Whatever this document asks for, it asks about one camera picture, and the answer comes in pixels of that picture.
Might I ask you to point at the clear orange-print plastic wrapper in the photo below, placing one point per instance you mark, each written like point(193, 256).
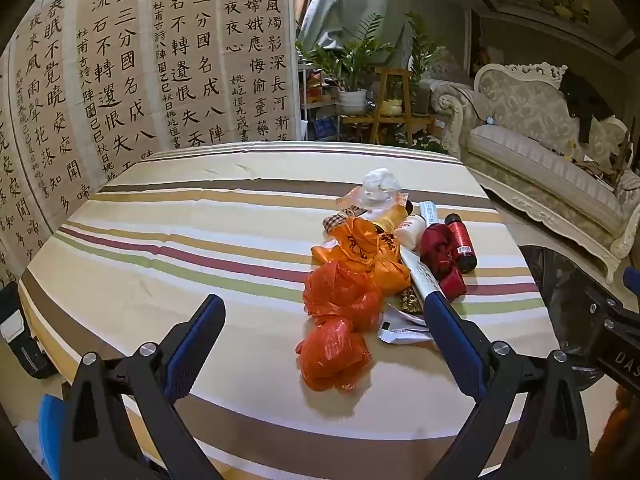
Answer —
point(356, 199)

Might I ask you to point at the long blue white packet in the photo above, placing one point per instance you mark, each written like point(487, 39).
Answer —
point(430, 212)

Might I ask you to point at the grey hanging cloth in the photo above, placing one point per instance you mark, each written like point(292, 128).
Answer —
point(350, 5)

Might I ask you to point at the small clutter pile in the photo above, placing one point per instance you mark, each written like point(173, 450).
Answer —
point(607, 165)

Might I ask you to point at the low leafy green plant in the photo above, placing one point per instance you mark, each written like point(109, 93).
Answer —
point(435, 146)

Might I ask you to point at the white tissue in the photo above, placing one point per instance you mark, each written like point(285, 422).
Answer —
point(380, 185)

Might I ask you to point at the small white red-capped bottle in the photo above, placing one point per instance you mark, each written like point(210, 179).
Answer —
point(411, 230)

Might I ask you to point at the green plant in dark pot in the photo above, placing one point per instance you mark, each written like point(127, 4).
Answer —
point(425, 95)

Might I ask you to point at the striped tablecloth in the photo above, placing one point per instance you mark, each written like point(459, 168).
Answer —
point(200, 220)

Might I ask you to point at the white metal rack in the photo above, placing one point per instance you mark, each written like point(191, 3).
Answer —
point(301, 110)

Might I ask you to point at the black garment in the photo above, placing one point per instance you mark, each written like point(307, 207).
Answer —
point(582, 97)

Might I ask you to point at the red bottle with black cap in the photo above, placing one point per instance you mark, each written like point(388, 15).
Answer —
point(461, 242)

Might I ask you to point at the plain orange plastic bag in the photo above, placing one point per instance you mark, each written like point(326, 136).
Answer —
point(340, 295)
point(332, 355)

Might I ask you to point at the row of calligraphy sheets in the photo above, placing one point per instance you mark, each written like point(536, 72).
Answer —
point(150, 60)

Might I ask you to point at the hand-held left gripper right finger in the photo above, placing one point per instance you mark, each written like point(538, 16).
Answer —
point(452, 342)

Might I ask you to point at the small yellow pot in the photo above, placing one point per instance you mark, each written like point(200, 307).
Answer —
point(392, 107)

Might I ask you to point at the white black snack wrapper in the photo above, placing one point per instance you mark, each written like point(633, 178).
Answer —
point(402, 332)

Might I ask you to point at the black device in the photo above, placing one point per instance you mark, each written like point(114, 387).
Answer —
point(22, 340)

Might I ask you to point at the green plant in white pot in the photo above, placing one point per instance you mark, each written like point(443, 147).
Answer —
point(352, 101)

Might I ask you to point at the amber bottle with yellow label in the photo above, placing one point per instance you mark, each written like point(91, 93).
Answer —
point(392, 217)

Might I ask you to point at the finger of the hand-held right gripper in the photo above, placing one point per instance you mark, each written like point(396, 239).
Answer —
point(615, 340)
point(632, 276)

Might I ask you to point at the printed orange plastic bag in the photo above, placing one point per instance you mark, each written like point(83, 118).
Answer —
point(372, 252)

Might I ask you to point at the gold glitter packet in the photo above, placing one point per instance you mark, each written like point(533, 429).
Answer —
point(412, 304)

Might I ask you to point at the wooden plant stand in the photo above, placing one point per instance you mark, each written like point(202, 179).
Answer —
point(400, 80)

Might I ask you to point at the white tube with print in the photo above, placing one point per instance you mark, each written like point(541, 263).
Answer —
point(420, 275)

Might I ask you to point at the cream ornate sofa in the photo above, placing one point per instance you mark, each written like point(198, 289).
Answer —
point(525, 150)

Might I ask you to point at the plaid ribbon roll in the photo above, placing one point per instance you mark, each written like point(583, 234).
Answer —
point(334, 224)

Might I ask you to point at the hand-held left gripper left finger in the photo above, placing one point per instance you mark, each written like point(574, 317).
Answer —
point(192, 342)

